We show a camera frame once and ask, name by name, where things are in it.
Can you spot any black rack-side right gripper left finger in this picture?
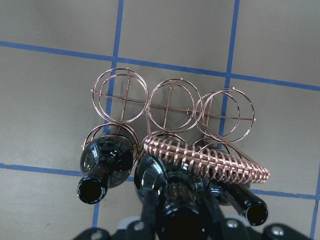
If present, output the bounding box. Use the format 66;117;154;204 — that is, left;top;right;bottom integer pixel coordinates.
141;192;159;225

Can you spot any dark bottle in rack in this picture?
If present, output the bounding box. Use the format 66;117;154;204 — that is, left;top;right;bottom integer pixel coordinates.
208;180;269;226
77;134;135;205

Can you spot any dark bottle in rack outer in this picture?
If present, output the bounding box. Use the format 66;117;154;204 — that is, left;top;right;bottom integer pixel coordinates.
208;180;269;226

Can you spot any dark wine bottle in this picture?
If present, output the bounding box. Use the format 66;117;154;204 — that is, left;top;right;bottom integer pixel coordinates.
134;152;209;240

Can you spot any copper wire wine rack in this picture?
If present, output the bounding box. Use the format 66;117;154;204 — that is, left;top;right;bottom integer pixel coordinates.
82;68;270;184

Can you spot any dark bottle in rack inner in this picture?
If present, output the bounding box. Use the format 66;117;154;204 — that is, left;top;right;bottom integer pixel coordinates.
77;134;135;205

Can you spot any black rack-side right gripper right finger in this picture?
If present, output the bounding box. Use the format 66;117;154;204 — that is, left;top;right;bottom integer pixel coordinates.
200;192;225;225

